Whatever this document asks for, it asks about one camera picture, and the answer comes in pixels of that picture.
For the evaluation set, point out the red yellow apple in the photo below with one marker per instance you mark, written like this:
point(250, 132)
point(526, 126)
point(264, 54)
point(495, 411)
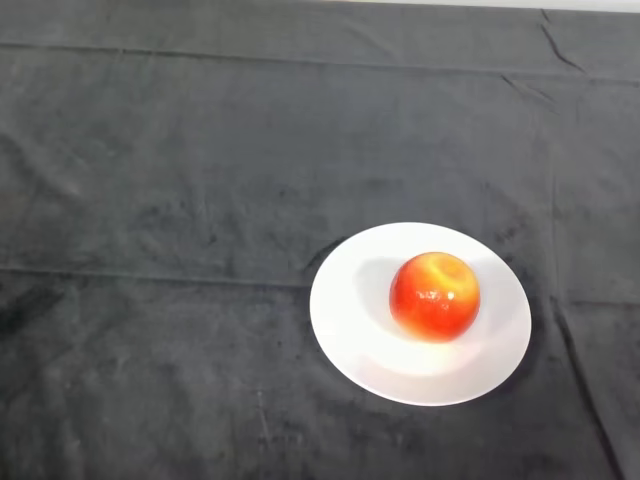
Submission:
point(434, 297)

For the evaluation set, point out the white round plate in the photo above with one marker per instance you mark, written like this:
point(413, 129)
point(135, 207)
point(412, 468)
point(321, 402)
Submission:
point(360, 320)

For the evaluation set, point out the black cloth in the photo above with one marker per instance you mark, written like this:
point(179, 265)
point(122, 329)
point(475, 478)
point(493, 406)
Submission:
point(250, 150)

